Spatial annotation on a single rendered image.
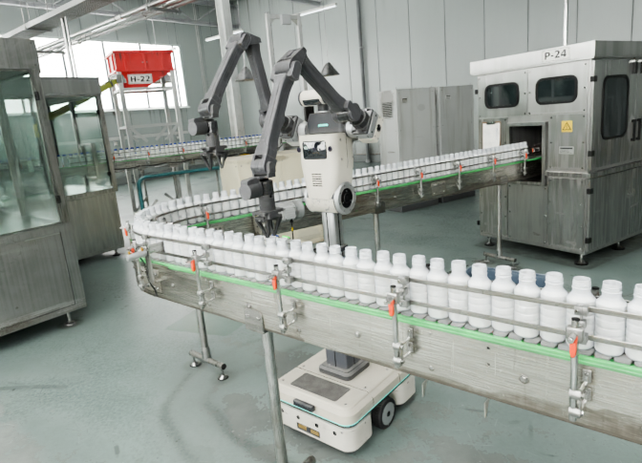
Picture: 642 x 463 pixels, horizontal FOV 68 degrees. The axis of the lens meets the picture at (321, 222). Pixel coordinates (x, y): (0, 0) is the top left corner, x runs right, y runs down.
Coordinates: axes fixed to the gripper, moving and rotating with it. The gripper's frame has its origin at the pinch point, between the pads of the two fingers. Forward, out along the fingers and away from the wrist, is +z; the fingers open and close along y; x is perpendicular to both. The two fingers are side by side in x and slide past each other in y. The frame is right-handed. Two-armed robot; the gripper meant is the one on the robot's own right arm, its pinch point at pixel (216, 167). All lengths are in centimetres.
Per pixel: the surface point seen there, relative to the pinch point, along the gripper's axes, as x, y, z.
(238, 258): 28.7, 17.5, 32.6
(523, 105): 20, -365, -16
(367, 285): 88, 18, 34
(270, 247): 46, 16, 27
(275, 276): 57, 26, 33
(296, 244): 58, 16, 25
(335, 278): 76, 18, 33
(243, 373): -60, -49, 140
